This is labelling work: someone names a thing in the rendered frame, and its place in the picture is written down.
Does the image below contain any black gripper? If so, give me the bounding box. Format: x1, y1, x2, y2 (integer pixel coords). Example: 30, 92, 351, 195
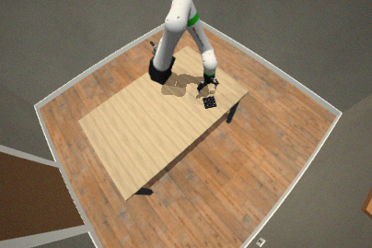
197, 77, 219, 93

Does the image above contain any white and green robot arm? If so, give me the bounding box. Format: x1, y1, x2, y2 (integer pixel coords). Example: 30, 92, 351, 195
150, 0, 217, 80

